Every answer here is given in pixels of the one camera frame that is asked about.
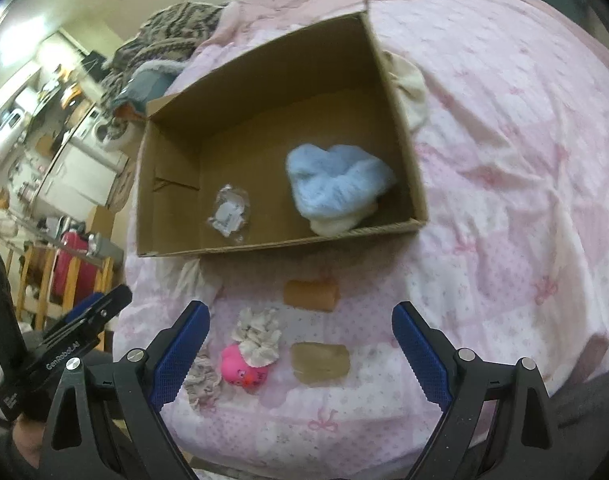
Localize wooden rack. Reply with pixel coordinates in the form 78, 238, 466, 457
14, 240, 115, 331

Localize brown cardboard box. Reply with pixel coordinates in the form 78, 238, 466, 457
134, 0, 429, 258

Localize dark grey cloth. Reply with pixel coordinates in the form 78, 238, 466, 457
549, 360, 609, 480

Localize white cabinet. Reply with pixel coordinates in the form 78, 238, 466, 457
37, 105, 130, 208

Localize tan soft block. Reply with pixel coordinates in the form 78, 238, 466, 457
290, 342, 350, 386

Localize white fluffy cloth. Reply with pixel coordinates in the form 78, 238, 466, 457
307, 205, 380, 236

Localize cream fleece cloth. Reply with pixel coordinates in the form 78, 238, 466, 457
385, 52, 429, 131

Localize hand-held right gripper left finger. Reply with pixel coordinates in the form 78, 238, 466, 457
38, 301, 211, 480

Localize pink rubber toy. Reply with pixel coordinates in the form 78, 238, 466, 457
220, 344, 270, 390

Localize clear plastic bag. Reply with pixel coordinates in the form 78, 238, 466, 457
208, 185, 250, 243

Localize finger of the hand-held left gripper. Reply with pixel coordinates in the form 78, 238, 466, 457
59, 284, 133, 333

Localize pink patterned quilt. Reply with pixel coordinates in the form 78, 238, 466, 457
119, 0, 609, 471

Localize blue fleece garment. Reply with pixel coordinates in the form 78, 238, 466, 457
119, 62, 178, 106

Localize light blue fluffy cloth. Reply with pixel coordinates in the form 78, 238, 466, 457
285, 144, 396, 223

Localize grey floral scrunchie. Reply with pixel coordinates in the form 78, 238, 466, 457
184, 352, 224, 411

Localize zebra striped blanket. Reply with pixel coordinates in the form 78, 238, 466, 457
102, 2, 230, 111

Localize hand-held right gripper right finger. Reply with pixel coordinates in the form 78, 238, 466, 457
392, 301, 565, 480

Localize white microwave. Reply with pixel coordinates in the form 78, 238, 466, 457
0, 110, 25, 156

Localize person's left forearm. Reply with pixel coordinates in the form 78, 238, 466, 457
4, 412, 48, 476

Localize grey white frilly scrunchie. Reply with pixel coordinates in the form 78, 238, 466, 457
231, 307, 280, 367

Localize red suitcase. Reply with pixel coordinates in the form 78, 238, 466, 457
52, 230, 92, 306

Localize orange-brown soft roll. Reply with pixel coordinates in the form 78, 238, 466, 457
283, 277, 340, 313

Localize thin white cloth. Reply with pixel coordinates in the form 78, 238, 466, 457
177, 258, 202, 301

